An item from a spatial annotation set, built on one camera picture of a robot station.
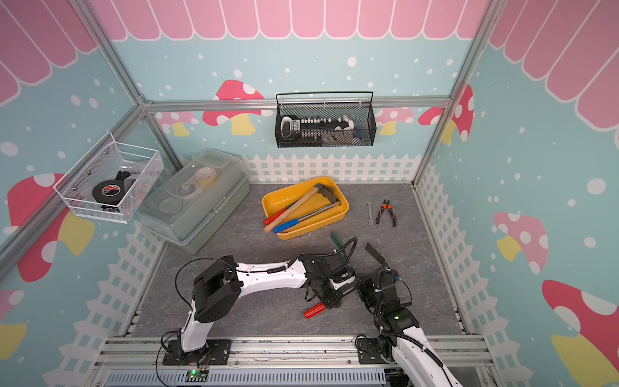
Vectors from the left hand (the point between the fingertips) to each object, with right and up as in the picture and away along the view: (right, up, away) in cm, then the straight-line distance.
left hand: (333, 304), depth 82 cm
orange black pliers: (+27, +35, +31) cm, 54 cm away
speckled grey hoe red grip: (-1, +41, +29) cm, 51 cm away
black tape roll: (-67, +38, -11) cm, 78 cm away
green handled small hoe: (+3, +19, +14) cm, 24 cm away
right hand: (+7, +9, +3) cm, 12 cm away
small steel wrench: (+18, +27, +25) cm, 41 cm away
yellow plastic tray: (-25, +36, +30) cm, 53 cm away
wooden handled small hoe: (-23, +27, +13) cm, 38 cm away
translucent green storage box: (-50, +35, +6) cm, 61 cm away
